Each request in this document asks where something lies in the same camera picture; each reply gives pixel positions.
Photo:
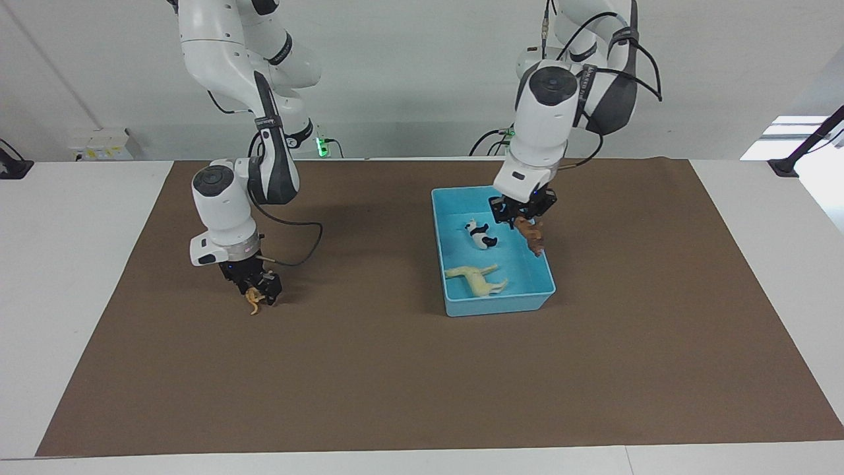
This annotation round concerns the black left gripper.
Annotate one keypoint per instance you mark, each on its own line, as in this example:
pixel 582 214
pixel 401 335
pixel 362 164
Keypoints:
pixel 524 206

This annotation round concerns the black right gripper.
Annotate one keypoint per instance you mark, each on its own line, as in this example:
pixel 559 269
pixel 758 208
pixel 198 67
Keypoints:
pixel 244 274

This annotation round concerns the orange striped tiger toy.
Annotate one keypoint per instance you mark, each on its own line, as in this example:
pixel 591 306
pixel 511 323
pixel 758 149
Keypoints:
pixel 253 302

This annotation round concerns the brown lion toy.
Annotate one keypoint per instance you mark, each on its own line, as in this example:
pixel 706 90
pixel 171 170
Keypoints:
pixel 531 235

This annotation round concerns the black and white panda toy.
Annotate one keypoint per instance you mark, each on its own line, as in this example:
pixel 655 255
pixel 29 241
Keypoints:
pixel 481 235

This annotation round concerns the cream horse toy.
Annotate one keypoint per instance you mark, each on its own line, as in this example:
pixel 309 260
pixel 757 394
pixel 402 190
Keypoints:
pixel 478 280

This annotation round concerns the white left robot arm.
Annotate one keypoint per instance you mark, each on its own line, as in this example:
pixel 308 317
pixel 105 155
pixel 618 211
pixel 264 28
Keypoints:
pixel 547 112

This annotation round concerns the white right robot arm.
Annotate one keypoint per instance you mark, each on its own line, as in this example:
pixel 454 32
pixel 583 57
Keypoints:
pixel 224 204

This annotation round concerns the light blue plastic storage box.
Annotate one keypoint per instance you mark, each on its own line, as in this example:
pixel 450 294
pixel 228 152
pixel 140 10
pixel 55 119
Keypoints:
pixel 501 305

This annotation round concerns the brown table mat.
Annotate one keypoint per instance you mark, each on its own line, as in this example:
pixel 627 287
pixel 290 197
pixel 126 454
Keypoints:
pixel 395 382

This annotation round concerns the black table clamp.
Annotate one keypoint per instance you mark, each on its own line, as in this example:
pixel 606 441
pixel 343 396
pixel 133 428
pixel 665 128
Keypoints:
pixel 12 166

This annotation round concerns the white wall socket box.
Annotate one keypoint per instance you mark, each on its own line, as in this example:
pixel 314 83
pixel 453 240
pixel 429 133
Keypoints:
pixel 105 145

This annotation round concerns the black camera stand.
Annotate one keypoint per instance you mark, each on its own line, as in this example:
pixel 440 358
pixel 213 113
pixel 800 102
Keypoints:
pixel 801 148

